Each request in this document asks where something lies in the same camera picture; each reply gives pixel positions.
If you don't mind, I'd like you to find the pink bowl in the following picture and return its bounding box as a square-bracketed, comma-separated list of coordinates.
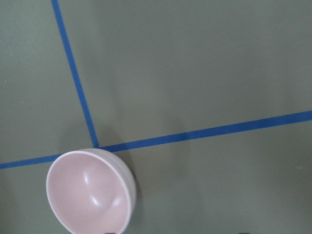
[46, 148, 137, 234]

